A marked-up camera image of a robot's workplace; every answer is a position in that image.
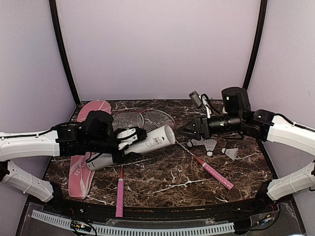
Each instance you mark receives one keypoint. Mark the pink-handled badminton racket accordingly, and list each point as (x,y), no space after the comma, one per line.
(154,119)
(124,119)

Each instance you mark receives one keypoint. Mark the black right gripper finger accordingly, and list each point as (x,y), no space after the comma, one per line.
(190,134)
(189,126)

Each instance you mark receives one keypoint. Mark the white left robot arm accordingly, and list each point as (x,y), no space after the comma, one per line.
(29,145)

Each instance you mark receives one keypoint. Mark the white slotted cable duct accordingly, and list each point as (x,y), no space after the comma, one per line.
(83,229)

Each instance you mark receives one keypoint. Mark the black front table rail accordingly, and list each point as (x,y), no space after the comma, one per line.
(227,211)

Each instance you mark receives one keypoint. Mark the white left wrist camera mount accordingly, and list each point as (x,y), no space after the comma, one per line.
(130,136)

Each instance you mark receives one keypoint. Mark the right pink-handled badminton racket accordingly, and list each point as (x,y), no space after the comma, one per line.
(154,119)

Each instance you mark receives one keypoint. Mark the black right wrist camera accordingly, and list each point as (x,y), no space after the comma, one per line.
(201,102)

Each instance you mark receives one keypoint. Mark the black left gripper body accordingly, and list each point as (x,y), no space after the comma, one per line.
(96,145)

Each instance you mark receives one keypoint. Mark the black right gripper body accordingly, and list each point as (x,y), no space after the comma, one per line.
(205,132)

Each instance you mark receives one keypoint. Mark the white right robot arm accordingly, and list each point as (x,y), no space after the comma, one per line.
(262,125)

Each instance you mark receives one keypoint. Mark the white shuttlecock tube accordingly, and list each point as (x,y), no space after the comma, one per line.
(156,139)

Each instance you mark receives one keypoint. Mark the white shuttlecock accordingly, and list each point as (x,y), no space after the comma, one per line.
(210,145)
(232,153)
(193,142)

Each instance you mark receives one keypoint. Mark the pink racket cover bag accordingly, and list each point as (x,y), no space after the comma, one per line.
(80,176)

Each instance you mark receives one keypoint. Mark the left pink-handled badminton racket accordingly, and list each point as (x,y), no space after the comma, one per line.
(124,119)

